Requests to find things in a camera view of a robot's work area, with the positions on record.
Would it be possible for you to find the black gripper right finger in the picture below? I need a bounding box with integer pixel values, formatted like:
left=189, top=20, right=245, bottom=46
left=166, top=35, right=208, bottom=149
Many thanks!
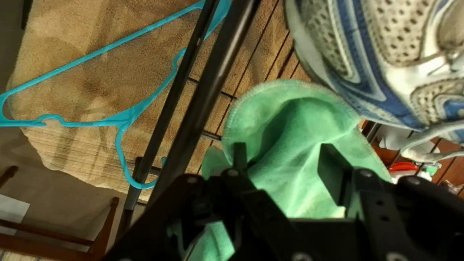
left=317, top=142, right=464, bottom=261

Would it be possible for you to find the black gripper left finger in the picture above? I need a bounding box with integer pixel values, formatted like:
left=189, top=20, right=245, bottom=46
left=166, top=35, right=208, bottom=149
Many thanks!
left=102, top=142, right=297, bottom=261

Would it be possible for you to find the green towel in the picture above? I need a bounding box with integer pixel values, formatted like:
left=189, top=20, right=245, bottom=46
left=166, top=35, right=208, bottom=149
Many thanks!
left=165, top=78, right=392, bottom=261

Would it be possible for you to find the dark wooden chair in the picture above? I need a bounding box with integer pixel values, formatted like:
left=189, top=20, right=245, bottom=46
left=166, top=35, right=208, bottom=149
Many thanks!
left=0, top=165, right=120, bottom=261

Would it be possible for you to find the teal plastic clothes hanger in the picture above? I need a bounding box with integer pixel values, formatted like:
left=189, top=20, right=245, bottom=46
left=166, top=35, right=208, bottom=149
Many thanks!
left=0, top=0, right=233, bottom=191

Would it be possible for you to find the white and blue sneaker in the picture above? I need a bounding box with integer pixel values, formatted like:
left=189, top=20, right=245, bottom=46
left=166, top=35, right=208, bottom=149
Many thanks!
left=284, top=0, right=464, bottom=164

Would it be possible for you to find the white paper sheet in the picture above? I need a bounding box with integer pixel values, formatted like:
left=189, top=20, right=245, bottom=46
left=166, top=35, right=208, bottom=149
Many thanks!
left=0, top=193, right=31, bottom=236

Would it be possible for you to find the black metal wire rack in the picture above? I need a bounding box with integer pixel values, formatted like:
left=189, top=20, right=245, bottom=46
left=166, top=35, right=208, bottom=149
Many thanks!
left=114, top=0, right=464, bottom=240

